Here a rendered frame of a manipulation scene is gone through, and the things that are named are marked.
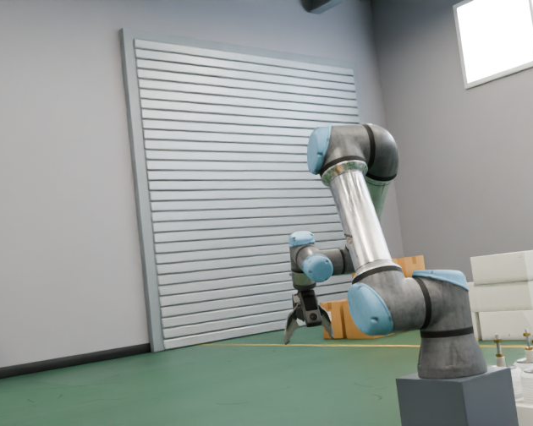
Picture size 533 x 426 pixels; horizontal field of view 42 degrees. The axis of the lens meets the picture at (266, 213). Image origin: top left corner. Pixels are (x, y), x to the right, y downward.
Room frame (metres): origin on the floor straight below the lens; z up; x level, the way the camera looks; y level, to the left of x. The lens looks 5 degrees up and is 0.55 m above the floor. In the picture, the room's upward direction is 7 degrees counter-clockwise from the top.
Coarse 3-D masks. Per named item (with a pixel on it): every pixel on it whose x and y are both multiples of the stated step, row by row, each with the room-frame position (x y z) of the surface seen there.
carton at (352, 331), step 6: (348, 306) 5.62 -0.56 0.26; (348, 312) 5.63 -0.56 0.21; (348, 318) 5.64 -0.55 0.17; (348, 324) 5.64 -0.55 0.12; (354, 324) 5.58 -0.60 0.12; (348, 330) 5.65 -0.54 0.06; (354, 330) 5.59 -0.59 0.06; (348, 336) 5.66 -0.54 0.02; (354, 336) 5.60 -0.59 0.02; (360, 336) 5.54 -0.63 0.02; (366, 336) 5.49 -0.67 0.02; (372, 336) 5.44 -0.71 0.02; (378, 336) 5.47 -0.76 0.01
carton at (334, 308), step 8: (328, 304) 5.82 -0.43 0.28; (336, 304) 5.75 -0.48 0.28; (328, 312) 5.83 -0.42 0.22; (336, 312) 5.76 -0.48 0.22; (336, 320) 5.77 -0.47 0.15; (336, 328) 5.78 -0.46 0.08; (344, 328) 5.74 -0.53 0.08; (328, 336) 5.86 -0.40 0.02; (336, 336) 5.79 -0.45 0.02; (344, 336) 5.73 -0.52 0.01
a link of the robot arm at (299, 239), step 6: (294, 234) 2.04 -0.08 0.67; (300, 234) 2.03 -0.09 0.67; (306, 234) 2.03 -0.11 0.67; (312, 234) 2.03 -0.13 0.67; (294, 240) 2.01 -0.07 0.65; (300, 240) 2.00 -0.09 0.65; (306, 240) 2.01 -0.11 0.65; (312, 240) 2.02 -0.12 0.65; (288, 246) 2.04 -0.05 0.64; (294, 246) 2.02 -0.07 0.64; (300, 246) 2.01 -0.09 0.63; (294, 252) 2.01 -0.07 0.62; (294, 258) 2.01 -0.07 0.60; (294, 264) 2.04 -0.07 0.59; (294, 270) 2.06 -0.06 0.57; (300, 270) 2.04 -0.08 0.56
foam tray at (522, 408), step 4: (516, 400) 1.79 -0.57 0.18; (520, 400) 1.78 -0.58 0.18; (516, 404) 1.74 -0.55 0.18; (520, 404) 1.73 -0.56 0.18; (524, 404) 1.73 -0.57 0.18; (528, 404) 1.73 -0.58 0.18; (532, 404) 1.72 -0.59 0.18; (516, 408) 1.73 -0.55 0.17; (520, 408) 1.72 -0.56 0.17; (524, 408) 1.71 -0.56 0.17; (528, 408) 1.70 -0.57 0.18; (532, 408) 1.69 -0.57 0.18; (520, 412) 1.72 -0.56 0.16; (524, 412) 1.71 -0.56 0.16; (528, 412) 1.70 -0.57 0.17; (532, 412) 1.69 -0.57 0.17; (520, 416) 1.72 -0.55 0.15; (524, 416) 1.72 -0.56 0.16; (528, 416) 1.70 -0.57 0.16; (532, 416) 1.69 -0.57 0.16; (520, 420) 1.73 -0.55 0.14; (524, 420) 1.72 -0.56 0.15; (528, 420) 1.71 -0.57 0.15; (532, 420) 1.70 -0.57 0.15; (520, 424) 1.73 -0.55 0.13; (524, 424) 1.72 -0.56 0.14; (528, 424) 1.71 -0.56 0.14; (532, 424) 1.70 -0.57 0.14
